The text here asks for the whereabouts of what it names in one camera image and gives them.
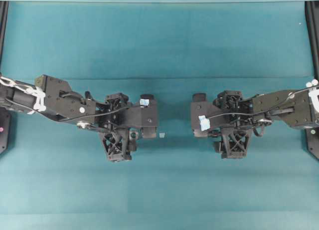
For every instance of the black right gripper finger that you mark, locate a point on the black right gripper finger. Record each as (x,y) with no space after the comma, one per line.
(199,97)
(199,134)

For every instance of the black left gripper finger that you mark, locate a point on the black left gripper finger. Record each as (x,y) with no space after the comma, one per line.
(145,99)
(149,132)

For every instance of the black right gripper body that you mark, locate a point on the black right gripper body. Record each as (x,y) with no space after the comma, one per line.
(228,110)

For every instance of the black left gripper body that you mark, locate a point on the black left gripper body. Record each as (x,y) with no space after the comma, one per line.
(124,114)

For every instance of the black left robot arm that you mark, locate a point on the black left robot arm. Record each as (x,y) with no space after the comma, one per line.
(54,99)

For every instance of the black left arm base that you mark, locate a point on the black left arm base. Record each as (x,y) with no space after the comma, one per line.
(5,118)

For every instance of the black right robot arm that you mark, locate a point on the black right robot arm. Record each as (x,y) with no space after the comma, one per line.
(299,109)

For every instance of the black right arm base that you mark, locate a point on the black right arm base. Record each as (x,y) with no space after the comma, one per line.
(312,140)

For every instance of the teal table cloth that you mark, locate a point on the teal table cloth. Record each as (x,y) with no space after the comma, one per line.
(56,177)

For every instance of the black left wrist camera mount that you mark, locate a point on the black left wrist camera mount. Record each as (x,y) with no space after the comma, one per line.
(119,144)

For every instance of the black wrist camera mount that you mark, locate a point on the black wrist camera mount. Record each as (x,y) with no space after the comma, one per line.
(234,143)
(119,144)

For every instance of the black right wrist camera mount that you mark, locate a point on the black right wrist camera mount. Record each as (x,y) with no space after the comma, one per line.
(234,143)

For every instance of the black right side frame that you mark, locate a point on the black right side frame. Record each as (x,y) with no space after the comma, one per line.
(312,20)

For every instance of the black frame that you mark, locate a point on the black frame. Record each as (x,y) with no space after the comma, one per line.
(3,19)
(312,20)

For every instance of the black left side frame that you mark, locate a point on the black left side frame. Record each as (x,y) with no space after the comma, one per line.
(3,19)

